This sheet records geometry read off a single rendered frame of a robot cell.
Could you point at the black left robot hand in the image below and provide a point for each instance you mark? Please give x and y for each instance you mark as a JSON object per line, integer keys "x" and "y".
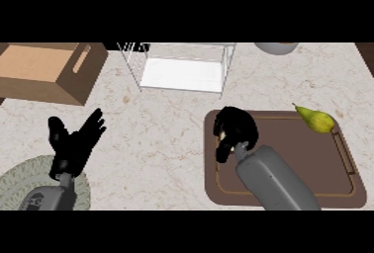
{"x": 73, "y": 145}

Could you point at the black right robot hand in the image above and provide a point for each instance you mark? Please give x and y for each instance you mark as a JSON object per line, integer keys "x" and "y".
{"x": 237, "y": 126}

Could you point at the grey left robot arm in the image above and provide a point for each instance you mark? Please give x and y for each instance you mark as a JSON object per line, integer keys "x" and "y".
{"x": 51, "y": 196}

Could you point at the brown tray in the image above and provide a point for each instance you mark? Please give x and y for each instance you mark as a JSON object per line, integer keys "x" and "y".
{"x": 302, "y": 154}

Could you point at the grey-green round placemat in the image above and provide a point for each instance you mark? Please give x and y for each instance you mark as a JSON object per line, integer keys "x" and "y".
{"x": 20, "y": 184}

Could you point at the yellow-green pear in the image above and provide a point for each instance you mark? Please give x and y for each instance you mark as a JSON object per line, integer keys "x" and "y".
{"x": 317, "y": 120}

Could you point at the brown cardboard box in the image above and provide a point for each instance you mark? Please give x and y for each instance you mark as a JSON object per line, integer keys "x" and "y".
{"x": 46, "y": 70}

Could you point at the grey bowl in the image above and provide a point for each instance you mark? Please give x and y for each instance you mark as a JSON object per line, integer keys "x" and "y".
{"x": 275, "y": 47}

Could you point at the dark brown block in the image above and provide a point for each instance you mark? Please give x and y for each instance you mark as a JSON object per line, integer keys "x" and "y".
{"x": 366, "y": 56}

